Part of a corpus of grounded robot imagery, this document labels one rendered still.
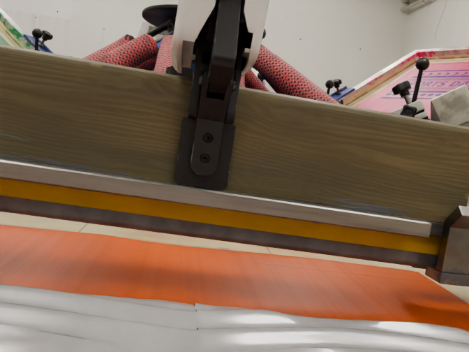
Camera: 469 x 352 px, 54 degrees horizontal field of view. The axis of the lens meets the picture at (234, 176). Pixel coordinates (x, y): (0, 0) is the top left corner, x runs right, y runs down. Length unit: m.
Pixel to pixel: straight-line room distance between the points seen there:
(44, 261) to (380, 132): 0.23
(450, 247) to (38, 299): 0.25
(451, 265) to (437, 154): 0.07
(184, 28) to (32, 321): 0.16
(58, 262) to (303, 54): 4.37
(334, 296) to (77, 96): 0.21
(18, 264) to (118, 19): 4.29
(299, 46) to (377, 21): 0.82
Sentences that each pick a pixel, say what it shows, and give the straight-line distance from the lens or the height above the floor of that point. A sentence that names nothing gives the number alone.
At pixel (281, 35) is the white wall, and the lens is 4.60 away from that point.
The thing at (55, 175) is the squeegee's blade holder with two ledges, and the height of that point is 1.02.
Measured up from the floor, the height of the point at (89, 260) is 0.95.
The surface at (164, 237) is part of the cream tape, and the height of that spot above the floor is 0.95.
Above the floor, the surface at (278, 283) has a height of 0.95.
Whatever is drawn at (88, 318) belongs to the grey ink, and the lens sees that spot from 0.22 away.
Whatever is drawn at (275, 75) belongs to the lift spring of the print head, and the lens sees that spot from 0.97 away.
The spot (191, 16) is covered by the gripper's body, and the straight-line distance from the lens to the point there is 0.25.
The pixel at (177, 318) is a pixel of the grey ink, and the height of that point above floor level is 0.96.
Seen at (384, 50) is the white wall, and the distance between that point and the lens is 4.90.
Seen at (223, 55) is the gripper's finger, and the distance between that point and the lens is 0.23.
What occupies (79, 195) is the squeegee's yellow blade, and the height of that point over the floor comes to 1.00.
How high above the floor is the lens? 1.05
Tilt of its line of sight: 5 degrees down
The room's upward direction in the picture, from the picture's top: 8 degrees clockwise
